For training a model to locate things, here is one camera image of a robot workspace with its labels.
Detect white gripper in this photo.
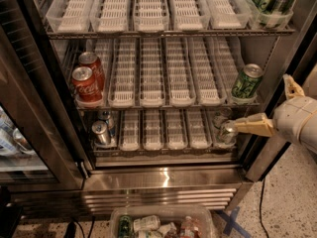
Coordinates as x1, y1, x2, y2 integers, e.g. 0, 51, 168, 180
234, 74, 317, 145

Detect green soda can shelf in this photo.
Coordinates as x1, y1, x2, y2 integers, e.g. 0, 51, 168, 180
231, 63, 264, 99

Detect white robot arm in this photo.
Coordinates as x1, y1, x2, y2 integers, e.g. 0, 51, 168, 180
234, 74, 317, 153

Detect rear silver can bottom right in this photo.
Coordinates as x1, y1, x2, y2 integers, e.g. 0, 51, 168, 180
212, 108, 232, 129

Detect silver can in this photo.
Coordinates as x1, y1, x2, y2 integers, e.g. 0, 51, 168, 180
212, 108, 232, 129
92, 120, 111, 145

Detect front silver-green can bottom right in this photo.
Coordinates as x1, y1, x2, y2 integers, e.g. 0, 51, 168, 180
217, 120, 238, 145

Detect middle shelf tray five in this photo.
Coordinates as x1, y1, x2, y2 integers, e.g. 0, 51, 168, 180
188, 37, 227, 106

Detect shelf tray five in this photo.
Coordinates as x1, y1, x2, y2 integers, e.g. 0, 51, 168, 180
188, 37, 227, 106
206, 0, 251, 30
185, 109, 212, 149

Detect bottom shelf tray six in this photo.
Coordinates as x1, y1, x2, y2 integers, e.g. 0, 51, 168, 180
207, 109, 236, 149

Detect shelf tray six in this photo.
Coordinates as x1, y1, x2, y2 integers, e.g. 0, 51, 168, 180
207, 109, 236, 149
245, 0, 293, 31
207, 36, 259, 105

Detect middle shelf tray six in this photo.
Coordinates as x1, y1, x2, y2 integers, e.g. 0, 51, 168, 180
207, 36, 259, 105

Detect bottom shelf tray five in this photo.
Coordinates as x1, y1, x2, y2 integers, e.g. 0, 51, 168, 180
185, 109, 212, 149

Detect top shelf tray six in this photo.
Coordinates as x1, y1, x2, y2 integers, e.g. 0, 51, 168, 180
245, 0, 293, 31

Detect middle shelf tray four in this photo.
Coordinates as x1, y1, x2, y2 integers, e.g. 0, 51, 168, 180
164, 38, 196, 107

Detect shelf tray four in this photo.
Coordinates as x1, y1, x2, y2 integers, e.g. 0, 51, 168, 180
164, 38, 196, 107
165, 110, 187, 150
169, 0, 210, 31

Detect bottom shelf tray four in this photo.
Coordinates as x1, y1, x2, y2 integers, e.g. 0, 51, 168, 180
165, 110, 187, 150

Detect top shelf tray five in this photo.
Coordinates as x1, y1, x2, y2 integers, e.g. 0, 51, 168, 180
206, 0, 251, 30

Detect bottom shelf tray three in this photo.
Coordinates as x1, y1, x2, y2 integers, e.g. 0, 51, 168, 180
143, 110, 163, 151

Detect shelf tray three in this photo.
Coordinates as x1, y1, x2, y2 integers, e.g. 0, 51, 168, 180
133, 0, 169, 32
143, 110, 163, 151
140, 38, 165, 107

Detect top shelf tray four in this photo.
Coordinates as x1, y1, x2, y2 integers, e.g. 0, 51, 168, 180
169, 0, 210, 31

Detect middle shelf tray three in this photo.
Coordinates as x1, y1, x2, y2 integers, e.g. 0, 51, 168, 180
140, 38, 165, 107

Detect bottom shelf tray two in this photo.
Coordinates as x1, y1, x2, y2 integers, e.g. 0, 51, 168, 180
119, 110, 140, 151

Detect shelf tray two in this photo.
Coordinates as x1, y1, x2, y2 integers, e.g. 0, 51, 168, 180
89, 0, 131, 33
119, 110, 140, 151
108, 39, 136, 108

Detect middle shelf tray two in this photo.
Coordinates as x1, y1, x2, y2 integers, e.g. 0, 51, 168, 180
108, 39, 136, 108

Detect stainless steel fridge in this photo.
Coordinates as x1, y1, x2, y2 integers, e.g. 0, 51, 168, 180
13, 0, 316, 218

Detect top shelf tray three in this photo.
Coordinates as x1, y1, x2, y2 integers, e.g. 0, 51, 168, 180
133, 0, 169, 32

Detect bottom shelf tray one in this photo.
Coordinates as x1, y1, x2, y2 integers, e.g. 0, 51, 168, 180
93, 110, 121, 150

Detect shelf tray one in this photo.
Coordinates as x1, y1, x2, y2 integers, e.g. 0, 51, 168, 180
46, 0, 94, 33
93, 110, 121, 150
75, 40, 112, 108

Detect rear blue can bottom left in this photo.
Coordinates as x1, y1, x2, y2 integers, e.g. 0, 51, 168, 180
97, 110, 116, 138

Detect front silver can bottom left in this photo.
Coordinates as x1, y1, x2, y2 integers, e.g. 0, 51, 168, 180
92, 120, 111, 145

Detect middle shelf tray one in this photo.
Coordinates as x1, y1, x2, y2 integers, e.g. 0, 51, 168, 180
75, 40, 112, 108

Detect green can in bin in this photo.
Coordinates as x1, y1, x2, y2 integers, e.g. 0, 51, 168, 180
118, 215, 133, 238

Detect front red cola can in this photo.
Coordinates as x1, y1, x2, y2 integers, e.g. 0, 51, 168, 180
71, 66, 102, 102

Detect red cola can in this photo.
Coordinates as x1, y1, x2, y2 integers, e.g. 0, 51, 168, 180
78, 52, 105, 90
71, 66, 102, 102

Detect top shelf tray two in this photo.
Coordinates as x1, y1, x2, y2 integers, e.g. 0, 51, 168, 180
89, 0, 131, 33

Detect rear red cola can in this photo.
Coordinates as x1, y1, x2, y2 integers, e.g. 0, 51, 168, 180
78, 52, 105, 90

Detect top shelf tray one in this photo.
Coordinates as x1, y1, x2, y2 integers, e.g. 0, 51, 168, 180
46, 0, 94, 33

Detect glass fridge door left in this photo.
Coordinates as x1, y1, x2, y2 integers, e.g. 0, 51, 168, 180
0, 0, 86, 192

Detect red bottle in bin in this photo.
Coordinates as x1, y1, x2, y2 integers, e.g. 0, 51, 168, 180
179, 216, 199, 238

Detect clear plastic bin on floor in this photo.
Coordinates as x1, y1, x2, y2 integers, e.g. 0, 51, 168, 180
108, 205, 215, 238

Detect white bottle in bin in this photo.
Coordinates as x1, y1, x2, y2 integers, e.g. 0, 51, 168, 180
133, 215, 160, 232

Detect black cable right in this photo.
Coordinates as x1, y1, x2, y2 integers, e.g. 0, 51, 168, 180
258, 178, 270, 238

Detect black cables left floor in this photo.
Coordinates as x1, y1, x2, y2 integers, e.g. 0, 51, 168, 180
62, 216, 97, 238

